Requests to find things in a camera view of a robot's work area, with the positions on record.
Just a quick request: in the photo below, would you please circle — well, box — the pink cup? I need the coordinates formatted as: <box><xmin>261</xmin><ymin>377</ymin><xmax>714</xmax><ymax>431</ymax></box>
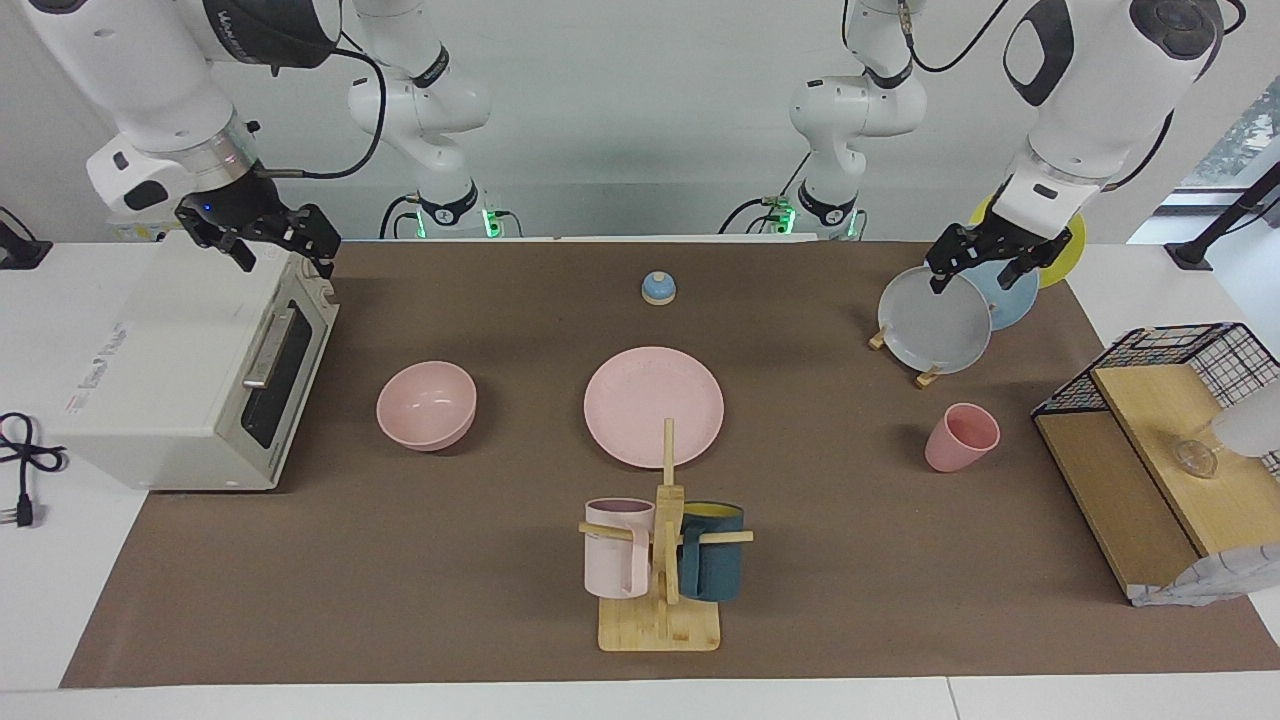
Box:
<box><xmin>924</xmin><ymin>403</ymin><xmax>1001</xmax><ymax>473</ymax></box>

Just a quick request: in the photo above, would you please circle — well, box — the pink bowl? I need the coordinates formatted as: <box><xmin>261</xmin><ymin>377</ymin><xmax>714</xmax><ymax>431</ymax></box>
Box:
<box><xmin>376</xmin><ymin>361</ymin><xmax>478</xmax><ymax>452</ymax></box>

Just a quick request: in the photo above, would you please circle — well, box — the light blue plate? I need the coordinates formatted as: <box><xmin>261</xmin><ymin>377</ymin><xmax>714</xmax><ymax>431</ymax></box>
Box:
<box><xmin>965</xmin><ymin>255</ymin><xmax>1041</xmax><ymax>331</ymax></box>

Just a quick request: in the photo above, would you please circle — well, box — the grey plate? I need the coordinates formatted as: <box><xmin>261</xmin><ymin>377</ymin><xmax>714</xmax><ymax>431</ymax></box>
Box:
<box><xmin>878</xmin><ymin>265</ymin><xmax>993</xmax><ymax>375</ymax></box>

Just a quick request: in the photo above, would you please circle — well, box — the yellow plate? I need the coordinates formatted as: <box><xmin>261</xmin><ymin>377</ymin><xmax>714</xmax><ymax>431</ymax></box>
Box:
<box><xmin>970</xmin><ymin>195</ymin><xmax>1086</xmax><ymax>289</ymax></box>

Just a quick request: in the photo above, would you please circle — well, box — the wooden plate rack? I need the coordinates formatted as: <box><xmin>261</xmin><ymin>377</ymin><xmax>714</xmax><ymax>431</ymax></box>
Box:
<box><xmin>868</xmin><ymin>325</ymin><xmax>946</xmax><ymax>389</ymax></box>

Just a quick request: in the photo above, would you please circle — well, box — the small white box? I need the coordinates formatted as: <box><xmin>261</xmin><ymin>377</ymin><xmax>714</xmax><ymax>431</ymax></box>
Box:
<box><xmin>105</xmin><ymin>215</ymin><xmax>191</xmax><ymax>242</ymax></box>

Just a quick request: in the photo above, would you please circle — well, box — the white toaster oven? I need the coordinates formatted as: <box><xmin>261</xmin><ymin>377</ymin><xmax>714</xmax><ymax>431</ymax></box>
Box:
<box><xmin>45</xmin><ymin>232</ymin><xmax>339</xmax><ymax>491</ymax></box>

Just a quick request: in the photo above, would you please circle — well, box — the black table clamp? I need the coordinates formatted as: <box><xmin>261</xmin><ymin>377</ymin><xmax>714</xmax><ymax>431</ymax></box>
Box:
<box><xmin>0</xmin><ymin>207</ymin><xmax>53</xmax><ymax>271</ymax></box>

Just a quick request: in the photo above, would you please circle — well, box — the clear glass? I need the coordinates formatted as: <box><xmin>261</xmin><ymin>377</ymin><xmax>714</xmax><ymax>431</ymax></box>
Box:
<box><xmin>1175</xmin><ymin>438</ymin><xmax>1221</xmax><ymax>479</ymax></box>

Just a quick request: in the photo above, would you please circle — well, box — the frosted white plastic container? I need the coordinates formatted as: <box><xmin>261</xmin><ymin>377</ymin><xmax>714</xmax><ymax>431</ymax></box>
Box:
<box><xmin>1210</xmin><ymin>385</ymin><xmax>1280</xmax><ymax>458</ymax></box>

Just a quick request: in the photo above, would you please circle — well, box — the pink plate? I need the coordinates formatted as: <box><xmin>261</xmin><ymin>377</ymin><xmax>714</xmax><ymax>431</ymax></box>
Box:
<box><xmin>584</xmin><ymin>347</ymin><xmax>725</xmax><ymax>469</ymax></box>

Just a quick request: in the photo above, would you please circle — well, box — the brown table mat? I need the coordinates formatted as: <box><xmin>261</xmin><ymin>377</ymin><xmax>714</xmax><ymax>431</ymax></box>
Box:
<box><xmin>60</xmin><ymin>240</ymin><xmax>1280</xmax><ymax>689</ymax></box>

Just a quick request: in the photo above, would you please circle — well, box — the dark teal mug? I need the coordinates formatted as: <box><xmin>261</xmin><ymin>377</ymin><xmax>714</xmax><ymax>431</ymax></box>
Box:
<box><xmin>676</xmin><ymin>502</ymin><xmax>745</xmax><ymax>602</ymax></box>

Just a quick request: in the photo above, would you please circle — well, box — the white patterned cloth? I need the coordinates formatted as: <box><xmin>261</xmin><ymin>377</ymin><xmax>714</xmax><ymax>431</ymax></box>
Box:
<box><xmin>1130</xmin><ymin>545</ymin><xmax>1280</xmax><ymax>608</ymax></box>

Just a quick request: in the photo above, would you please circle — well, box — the pink mug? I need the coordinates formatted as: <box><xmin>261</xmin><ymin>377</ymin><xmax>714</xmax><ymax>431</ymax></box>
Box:
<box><xmin>584</xmin><ymin>498</ymin><xmax>656</xmax><ymax>599</ymax></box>

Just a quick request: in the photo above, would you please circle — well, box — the wooden mug tree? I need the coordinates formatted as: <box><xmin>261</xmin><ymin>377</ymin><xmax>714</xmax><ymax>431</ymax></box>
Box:
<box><xmin>578</xmin><ymin>418</ymin><xmax>754</xmax><ymax>653</ymax></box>

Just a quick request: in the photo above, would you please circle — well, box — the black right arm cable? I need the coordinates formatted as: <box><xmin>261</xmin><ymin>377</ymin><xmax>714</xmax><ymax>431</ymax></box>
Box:
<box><xmin>255</xmin><ymin>30</ymin><xmax>387</xmax><ymax>181</ymax></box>

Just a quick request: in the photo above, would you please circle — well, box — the black camera stand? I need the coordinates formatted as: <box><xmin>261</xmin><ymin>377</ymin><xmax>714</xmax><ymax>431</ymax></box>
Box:
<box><xmin>1165</xmin><ymin>160</ymin><xmax>1280</xmax><ymax>271</ymax></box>

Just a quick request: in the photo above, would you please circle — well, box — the wooden shelf with wire basket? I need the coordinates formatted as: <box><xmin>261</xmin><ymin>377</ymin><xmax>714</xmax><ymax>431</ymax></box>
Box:
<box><xmin>1032</xmin><ymin>323</ymin><xmax>1280</xmax><ymax>601</ymax></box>

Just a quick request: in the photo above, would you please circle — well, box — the black power cable with plug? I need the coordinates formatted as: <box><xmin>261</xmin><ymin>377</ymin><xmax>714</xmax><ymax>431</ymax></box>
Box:
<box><xmin>0</xmin><ymin>412</ymin><xmax>67</xmax><ymax>529</ymax></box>

